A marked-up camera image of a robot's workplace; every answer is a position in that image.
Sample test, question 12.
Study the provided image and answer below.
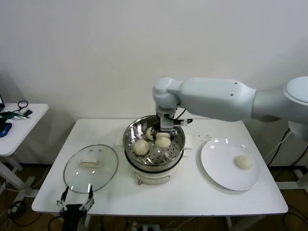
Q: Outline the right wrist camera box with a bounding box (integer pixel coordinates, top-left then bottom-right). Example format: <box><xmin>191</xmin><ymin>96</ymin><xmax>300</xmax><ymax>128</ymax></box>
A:
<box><xmin>160</xmin><ymin>115</ymin><xmax>176</xmax><ymax>132</ymax></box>

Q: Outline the black coiled floor cable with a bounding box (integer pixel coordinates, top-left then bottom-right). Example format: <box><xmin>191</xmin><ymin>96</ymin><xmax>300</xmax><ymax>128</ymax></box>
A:
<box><xmin>8</xmin><ymin>201</ymin><xmax>26</xmax><ymax>218</ymax></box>

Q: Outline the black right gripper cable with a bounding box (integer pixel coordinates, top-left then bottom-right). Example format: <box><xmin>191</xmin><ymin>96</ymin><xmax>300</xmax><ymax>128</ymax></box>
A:
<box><xmin>172</xmin><ymin>108</ymin><xmax>193</xmax><ymax>127</ymax></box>

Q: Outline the white round plate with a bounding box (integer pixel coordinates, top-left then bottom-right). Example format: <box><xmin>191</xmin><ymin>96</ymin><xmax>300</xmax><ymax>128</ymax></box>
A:
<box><xmin>200</xmin><ymin>137</ymin><xmax>261</xmax><ymax>192</ymax></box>

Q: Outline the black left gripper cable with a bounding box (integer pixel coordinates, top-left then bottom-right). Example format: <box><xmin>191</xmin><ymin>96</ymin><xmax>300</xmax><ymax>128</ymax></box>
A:
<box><xmin>49</xmin><ymin>215</ymin><xmax>64</xmax><ymax>231</ymax></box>

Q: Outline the white side table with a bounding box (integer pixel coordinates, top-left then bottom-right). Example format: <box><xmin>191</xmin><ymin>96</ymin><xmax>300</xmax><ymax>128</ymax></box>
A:
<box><xmin>0</xmin><ymin>103</ymin><xmax>50</xmax><ymax>200</ymax></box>

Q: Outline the white electric cooker base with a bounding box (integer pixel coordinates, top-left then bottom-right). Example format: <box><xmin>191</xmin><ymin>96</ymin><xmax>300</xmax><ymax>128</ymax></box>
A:
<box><xmin>125</xmin><ymin>149</ymin><xmax>190</xmax><ymax>186</ymax></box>

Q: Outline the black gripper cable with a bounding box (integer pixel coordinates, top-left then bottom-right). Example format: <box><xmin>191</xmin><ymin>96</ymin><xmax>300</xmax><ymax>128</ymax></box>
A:
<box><xmin>49</xmin><ymin>215</ymin><xmax>64</xmax><ymax>231</ymax></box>
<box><xmin>172</xmin><ymin>108</ymin><xmax>193</xmax><ymax>127</ymax></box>

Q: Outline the stainless steel steamer basket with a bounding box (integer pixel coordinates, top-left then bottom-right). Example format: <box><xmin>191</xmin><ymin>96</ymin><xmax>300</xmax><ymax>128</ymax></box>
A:
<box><xmin>116</xmin><ymin>115</ymin><xmax>193</xmax><ymax>173</ymax></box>

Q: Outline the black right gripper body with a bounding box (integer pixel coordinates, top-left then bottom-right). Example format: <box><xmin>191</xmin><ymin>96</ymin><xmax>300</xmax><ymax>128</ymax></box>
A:
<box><xmin>154</xmin><ymin>111</ymin><xmax>167</xmax><ymax>132</ymax></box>

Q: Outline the glass pot lid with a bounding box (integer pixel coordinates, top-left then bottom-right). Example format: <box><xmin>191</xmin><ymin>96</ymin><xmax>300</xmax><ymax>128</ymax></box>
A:
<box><xmin>63</xmin><ymin>143</ymin><xmax>119</xmax><ymax>194</ymax></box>

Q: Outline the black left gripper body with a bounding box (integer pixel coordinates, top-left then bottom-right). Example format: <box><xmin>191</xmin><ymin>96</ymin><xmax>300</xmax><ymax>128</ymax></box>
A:
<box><xmin>60</xmin><ymin>204</ymin><xmax>85</xmax><ymax>231</ymax></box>

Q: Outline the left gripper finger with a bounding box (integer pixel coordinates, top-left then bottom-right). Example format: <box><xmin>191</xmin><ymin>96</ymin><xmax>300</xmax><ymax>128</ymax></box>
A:
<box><xmin>57</xmin><ymin>186</ymin><xmax>69</xmax><ymax>212</ymax></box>
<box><xmin>80</xmin><ymin>184</ymin><xmax>95</xmax><ymax>211</ymax></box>

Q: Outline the blue object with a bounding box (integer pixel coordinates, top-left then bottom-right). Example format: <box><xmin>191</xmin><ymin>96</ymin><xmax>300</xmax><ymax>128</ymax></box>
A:
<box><xmin>0</xmin><ymin>122</ymin><xmax>13</xmax><ymax>138</ymax></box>

